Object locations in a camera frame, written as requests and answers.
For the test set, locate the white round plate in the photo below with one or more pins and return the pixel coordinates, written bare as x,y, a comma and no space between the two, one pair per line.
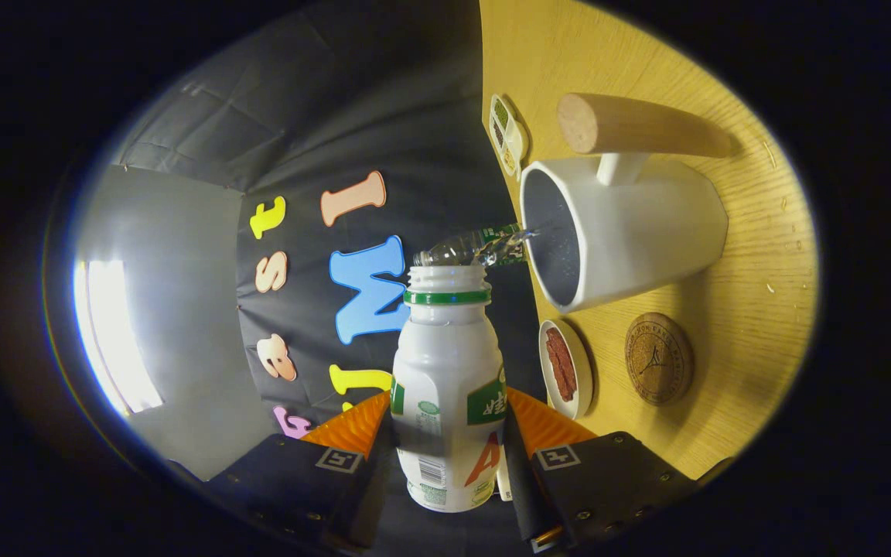
583,371

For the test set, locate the wooden table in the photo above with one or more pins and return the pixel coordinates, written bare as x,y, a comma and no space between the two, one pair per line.
747,309

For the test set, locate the white divided tray with beans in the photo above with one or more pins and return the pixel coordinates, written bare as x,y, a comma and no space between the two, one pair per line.
519,139

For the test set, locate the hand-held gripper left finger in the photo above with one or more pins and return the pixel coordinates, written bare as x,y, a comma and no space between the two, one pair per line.
372,503

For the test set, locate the red meat slice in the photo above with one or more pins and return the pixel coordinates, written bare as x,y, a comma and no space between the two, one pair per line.
561,363

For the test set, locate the white juice bottle green label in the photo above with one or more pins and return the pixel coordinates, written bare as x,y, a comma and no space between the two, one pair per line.
445,363

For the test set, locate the round cork coaster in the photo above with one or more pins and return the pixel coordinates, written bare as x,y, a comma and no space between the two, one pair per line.
658,360

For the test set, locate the clear plastic water bottle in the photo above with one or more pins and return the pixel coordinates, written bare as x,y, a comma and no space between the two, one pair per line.
461,249

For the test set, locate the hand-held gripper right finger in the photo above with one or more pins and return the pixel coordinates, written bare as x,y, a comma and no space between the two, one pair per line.
527,495

